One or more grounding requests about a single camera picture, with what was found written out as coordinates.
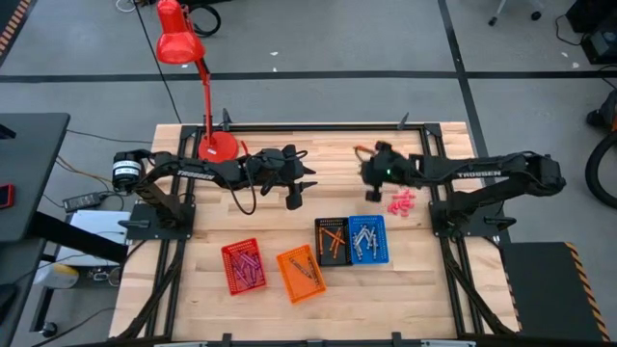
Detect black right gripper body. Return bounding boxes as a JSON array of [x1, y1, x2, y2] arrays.
[[368, 141, 393, 190]]

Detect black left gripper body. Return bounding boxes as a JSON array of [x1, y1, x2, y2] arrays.
[[277, 144, 306, 194]]

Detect brown crayon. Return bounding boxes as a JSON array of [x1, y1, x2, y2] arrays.
[[287, 257, 314, 279], [307, 254, 322, 285]]

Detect orange plastic basket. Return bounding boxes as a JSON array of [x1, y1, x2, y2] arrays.
[[275, 244, 328, 305]]

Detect red plastic basket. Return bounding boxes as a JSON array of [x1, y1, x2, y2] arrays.
[[220, 237, 268, 297]]

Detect black plastic basket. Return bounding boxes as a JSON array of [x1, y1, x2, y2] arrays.
[[313, 216, 354, 268]]

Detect blue plastic basket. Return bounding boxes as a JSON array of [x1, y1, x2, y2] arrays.
[[347, 214, 390, 266]]

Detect red desk lamp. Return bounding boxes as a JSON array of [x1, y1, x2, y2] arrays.
[[154, 0, 240, 169]]

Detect white flat box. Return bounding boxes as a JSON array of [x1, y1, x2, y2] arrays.
[[56, 209, 132, 268]]

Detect large hazard striped black mat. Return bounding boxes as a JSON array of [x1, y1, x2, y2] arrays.
[[498, 240, 612, 343]]

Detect black power adapter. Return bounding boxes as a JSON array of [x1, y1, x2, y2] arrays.
[[62, 191, 105, 214]]

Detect clear safety glasses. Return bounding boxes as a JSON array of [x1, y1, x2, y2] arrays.
[[86, 266, 122, 288]]

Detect office chair base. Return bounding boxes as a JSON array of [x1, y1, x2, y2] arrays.
[[487, 0, 547, 28]]

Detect black equipment box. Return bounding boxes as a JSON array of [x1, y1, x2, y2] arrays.
[[579, 26, 617, 67]]

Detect yellow white round object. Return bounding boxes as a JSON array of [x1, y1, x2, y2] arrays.
[[33, 262, 81, 290]]

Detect black standing desk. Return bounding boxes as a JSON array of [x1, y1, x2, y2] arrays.
[[0, 112, 130, 347]]

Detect black equipment case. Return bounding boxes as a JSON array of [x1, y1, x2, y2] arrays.
[[564, 0, 617, 34]]

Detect small hazard striped mat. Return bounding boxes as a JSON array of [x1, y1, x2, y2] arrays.
[[0, 0, 34, 55]]

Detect black aluminium table frame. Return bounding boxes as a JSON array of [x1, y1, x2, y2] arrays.
[[109, 122, 521, 347]]

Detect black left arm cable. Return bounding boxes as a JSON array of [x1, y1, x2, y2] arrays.
[[226, 149, 309, 217]]

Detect black cable coil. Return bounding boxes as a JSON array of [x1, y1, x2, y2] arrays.
[[190, 3, 223, 39]]

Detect black lamp cord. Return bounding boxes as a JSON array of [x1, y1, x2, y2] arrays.
[[132, 0, 183, 124]]

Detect black floor cable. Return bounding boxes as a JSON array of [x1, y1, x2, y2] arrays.
[[65, 128, 154, 145]]

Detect yellow floor cable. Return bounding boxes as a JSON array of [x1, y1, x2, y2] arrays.
[[54, 155, 145, 190]]

